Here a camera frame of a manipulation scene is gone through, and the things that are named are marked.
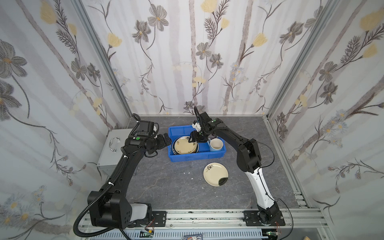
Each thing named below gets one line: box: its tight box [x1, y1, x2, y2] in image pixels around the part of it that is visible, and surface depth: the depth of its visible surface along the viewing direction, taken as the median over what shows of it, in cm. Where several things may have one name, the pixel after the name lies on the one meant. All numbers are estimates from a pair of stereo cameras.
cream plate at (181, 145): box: [172, 136, 199, 155], surface depth 98 cm
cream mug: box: [207, 138, 224, 152], surface depth 92 cm
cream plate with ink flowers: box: [203, 162, 229, 187], surface depth 92 cm
